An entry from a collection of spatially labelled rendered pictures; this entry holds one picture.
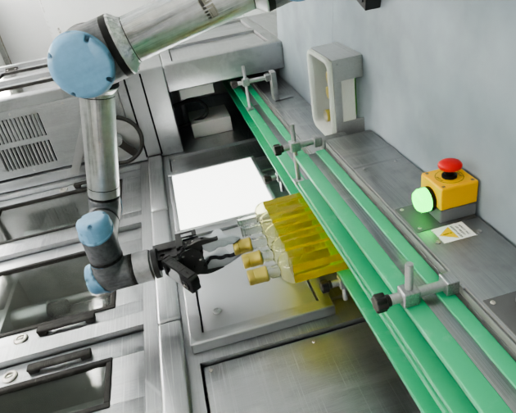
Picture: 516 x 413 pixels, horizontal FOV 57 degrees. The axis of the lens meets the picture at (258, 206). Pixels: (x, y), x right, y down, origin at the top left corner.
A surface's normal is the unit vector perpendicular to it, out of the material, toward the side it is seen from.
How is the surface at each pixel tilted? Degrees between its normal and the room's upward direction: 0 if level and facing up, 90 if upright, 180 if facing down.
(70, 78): 80
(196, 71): 90
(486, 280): 90
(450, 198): 90
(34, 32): 90
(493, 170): 0
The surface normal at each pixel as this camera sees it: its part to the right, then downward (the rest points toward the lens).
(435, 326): -0.15, -0.84
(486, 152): -0.96, 0.24
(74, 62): 0.05, 0.51
